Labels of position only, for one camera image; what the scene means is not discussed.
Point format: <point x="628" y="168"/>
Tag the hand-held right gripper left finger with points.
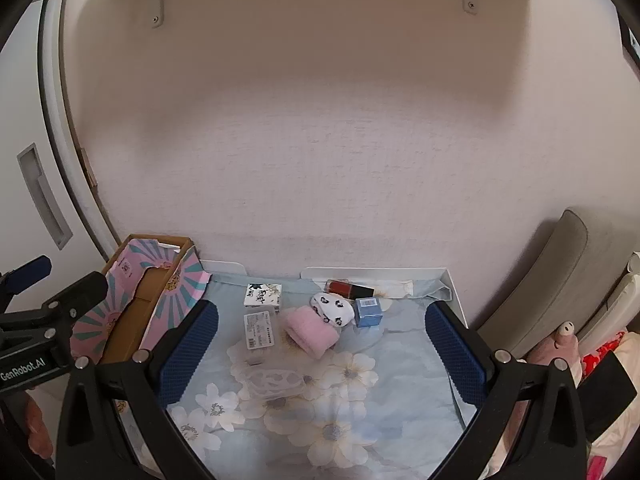
<point x="192" y="350"/>

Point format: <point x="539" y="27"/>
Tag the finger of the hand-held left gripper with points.
<point x="82" y="287"/>
<point x="30" y="270"/>

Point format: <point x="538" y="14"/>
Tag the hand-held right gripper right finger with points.
<point x="455" y="355"/>

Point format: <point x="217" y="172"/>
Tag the pink teal printed cardboard box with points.
<point x="145" y="300"/>

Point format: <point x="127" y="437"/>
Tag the clear labelled plastic box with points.
<point x="260" y="332"/>

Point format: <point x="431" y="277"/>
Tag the clear plastic case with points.
<point x="275" y="384"/>

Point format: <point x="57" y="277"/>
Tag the white ink-print tissue pack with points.
<point x="262" y="294"/>

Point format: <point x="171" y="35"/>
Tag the small blue carton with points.
<point x="369" y="312"/>

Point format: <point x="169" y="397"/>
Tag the red cosmetic bottle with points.
<point x="350" y="288"/>

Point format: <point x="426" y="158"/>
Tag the white black-patterned pouch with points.
<point x="331" y="309"/>

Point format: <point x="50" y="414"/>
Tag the white tray table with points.
<point x="450" y="285"/>

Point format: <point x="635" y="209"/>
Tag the pink plush toy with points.
<point x="555" y="347"/>

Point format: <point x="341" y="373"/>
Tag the grey cushion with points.
<point x="550" y="275"/>

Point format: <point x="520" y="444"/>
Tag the red floral cloth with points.
<point x="597" y="355"/>

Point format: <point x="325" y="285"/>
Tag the light blue floral cloth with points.
<point x="325" y="420"/>

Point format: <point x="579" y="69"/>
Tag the black cloth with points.
<point x="610" y="392"/>

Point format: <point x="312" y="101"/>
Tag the white sliding door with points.
<point x="30" y="110"/>

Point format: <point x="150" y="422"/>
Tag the white pillow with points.
<point x="620" y="295"/>

